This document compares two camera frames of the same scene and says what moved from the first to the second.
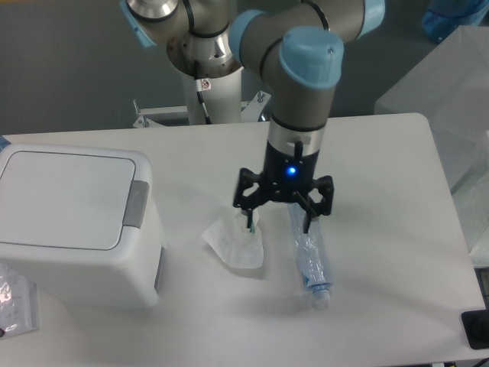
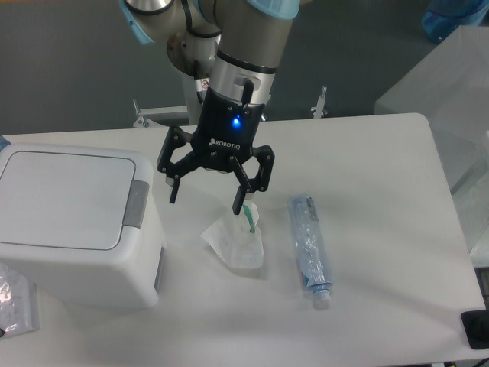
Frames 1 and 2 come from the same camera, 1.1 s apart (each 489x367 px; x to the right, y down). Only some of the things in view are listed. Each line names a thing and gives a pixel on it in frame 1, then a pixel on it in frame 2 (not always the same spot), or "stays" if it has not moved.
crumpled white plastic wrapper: [236, 244] stays
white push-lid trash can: [80, 222] stays
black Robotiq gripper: [286, 177] -> [225, 136]
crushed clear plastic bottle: [313, 254] stays
